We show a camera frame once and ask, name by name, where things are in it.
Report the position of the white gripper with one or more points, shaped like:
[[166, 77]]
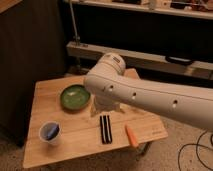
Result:
[[103, 104]]

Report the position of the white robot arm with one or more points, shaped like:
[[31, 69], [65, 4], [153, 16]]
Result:
[[187, 104]]

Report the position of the black striped rectangular block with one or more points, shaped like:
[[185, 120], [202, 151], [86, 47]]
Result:
[[105, 127]]

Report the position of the green ceramic bowl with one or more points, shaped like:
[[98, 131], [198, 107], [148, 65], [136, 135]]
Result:
[[74, 97]]

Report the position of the orange carrot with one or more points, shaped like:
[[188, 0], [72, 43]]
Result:
[[131, 137]]

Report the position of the white metal shelf beam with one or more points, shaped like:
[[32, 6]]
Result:
[[142, 60]]

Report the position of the wooden folding table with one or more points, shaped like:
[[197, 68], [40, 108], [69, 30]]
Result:
[[80, 132]]

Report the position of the blue object in cup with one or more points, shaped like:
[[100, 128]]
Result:
[[52, 132]]

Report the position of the white paper cup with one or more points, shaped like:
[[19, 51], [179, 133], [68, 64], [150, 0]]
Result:
[[43, 132]]

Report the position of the metal vertical pole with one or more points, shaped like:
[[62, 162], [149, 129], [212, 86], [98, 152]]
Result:
[[76, 35]]

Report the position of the upper white shelf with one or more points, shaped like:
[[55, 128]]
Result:
[[142, 8]]

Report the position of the black handle on beam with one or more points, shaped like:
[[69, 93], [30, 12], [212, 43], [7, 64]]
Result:
[[180, 61]]

